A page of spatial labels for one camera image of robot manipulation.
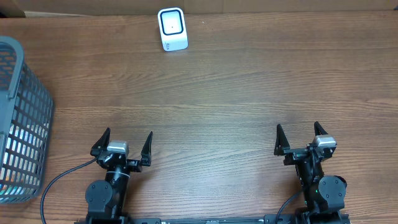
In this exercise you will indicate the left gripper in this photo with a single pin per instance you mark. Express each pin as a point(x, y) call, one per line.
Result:
point(135, 166)

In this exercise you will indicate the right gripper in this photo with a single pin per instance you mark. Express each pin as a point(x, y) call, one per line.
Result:
point(283, 148)

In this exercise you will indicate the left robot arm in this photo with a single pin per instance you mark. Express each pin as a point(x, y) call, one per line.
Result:
point(106, 197)

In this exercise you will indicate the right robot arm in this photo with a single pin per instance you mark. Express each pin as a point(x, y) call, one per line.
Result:
point(324, 195)

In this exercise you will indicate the white barcode scanner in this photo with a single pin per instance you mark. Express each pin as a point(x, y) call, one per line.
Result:
point(172, 28)

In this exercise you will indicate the items inside basket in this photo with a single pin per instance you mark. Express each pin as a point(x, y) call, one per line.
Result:
point(23, 162)

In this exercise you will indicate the grey plastic mesh basket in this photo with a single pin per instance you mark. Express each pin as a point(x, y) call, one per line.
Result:
point(24, 98)

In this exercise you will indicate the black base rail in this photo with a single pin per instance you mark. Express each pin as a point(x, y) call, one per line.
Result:
point(266, 219)

